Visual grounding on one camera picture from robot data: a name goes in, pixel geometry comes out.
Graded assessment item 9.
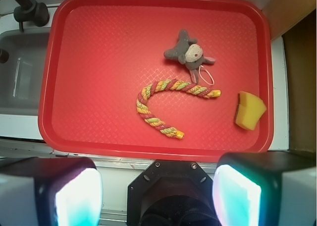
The grey plush mouse toy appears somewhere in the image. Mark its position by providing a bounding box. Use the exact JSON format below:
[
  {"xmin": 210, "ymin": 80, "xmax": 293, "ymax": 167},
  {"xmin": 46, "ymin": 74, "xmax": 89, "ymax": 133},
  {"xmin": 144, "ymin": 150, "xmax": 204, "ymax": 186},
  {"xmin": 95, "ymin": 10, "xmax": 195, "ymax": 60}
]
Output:
[{"xmin": 163, "ymin": 29, "xmax": 215, "ymax": 86}]

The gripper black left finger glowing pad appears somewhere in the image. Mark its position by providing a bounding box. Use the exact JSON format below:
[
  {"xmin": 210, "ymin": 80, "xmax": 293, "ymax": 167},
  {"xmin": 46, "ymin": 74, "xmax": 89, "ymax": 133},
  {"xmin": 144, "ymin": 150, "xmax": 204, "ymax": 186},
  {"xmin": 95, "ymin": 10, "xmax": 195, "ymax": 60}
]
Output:
[{"xmin": 0, "ymin": 157, "xmax": 103, "ymax": 226}]

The grey sink basin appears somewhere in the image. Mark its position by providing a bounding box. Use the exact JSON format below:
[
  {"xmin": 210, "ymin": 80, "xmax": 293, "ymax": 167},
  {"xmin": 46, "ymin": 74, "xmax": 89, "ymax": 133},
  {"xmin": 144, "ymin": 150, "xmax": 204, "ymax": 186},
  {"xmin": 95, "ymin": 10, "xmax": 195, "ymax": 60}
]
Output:
[{"xmin": 0, "ymin": 28, "xmax": 51, "ymax": 116}]

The multicoloured twisted rope toy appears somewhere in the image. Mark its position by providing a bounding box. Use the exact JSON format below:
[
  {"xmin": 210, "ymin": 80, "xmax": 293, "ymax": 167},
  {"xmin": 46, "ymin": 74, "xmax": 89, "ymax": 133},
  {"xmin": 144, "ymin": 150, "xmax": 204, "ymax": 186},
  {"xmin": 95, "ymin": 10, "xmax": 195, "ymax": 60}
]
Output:
[{"xmin": 136, "ymin": 79, "xmax": 221, "ymax": 140}]

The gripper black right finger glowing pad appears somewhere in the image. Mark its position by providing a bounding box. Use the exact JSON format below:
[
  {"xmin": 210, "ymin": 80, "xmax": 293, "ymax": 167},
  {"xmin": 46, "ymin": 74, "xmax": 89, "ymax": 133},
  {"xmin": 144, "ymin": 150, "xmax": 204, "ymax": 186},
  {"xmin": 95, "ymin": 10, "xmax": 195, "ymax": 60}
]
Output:
[{"xmin": 212, "ymin": 152, "xmax": 317, "ymax": 226}]

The red plastic tray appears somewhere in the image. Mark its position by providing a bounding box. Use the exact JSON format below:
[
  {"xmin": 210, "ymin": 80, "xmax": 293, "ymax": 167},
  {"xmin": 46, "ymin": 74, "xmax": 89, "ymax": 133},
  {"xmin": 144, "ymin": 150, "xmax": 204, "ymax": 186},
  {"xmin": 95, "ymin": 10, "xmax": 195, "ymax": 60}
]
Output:
[{"xmin": 39, "ymin": 0, "xmax": 274, "ymax": 163}]

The dark round sink knob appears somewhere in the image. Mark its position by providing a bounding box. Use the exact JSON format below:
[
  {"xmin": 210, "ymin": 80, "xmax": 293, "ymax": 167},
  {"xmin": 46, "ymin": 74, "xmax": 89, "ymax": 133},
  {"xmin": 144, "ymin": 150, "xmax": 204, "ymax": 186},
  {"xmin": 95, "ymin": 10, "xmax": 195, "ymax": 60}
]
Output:
[{"xmin": 0, "ymin": 49, "xmax": 9, "ymax": 63}]

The dark metal faucet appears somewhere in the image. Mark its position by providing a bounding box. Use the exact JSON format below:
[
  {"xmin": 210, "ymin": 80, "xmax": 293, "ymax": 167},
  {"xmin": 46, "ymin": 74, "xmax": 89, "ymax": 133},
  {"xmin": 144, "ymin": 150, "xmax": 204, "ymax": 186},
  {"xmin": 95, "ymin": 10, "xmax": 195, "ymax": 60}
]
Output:
[{"xmin": 13, "ymin": 0, "xmax": 50, "ymax": 33}]

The yellow sponge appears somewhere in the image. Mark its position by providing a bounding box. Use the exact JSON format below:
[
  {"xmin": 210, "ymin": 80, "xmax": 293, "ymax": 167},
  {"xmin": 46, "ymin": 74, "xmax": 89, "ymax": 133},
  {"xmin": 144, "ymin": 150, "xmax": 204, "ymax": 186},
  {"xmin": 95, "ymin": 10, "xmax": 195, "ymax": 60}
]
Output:
[{"xmin": 235, "ymin": 91, "xmax": 267, "ymax": 130}]

